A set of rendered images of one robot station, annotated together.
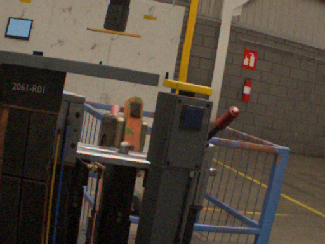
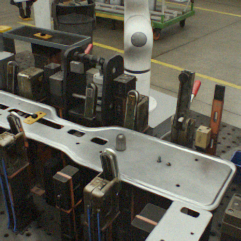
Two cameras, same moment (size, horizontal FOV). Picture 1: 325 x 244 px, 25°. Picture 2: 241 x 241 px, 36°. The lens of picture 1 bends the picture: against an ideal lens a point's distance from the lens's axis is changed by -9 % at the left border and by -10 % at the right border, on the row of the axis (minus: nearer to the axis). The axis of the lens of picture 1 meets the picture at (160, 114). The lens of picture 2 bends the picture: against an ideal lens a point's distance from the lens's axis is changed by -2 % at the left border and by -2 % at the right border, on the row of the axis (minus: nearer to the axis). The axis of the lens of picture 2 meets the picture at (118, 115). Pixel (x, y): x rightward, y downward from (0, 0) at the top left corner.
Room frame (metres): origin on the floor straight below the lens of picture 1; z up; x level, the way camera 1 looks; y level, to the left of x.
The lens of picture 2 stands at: (1.80, 1.60, 1.62)
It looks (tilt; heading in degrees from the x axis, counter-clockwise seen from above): 29 degrees down; 234
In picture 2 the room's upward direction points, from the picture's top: straight up
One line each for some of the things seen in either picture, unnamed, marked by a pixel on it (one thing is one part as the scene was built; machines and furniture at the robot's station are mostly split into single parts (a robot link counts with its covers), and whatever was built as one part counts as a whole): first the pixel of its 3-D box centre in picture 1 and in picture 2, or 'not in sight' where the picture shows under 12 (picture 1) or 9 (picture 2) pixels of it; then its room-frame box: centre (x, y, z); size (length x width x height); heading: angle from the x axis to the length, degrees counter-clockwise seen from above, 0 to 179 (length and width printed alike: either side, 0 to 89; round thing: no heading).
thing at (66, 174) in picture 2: not in sight; (70, 212); (1.45, 0.86, 0.84); 0.11 x 0.08 x 0.29; 23
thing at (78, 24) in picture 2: not in sight; (75, 31); (-0.26, -2.13, 0.36); 0.54 x 0.50 x 0.73; 13
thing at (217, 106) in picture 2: not in sight; (210, 158); (1.03, 1.01, 0.95); 0.03 x 0.01 x 0.50; 113
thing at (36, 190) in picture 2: not in sight; (42, 153); (1.38, 0.54, 0.84); 0.13 x 0.05 x 0.29; 23
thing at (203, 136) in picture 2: not in sight; (197, 178); (1.07, 1.00, 0.88); 0.04 x 0.04 x 0.36; 23
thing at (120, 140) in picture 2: not in sight; (120, 143); (1.26, 0.86, 1.02); 0.03 x 0.03 x 0.07
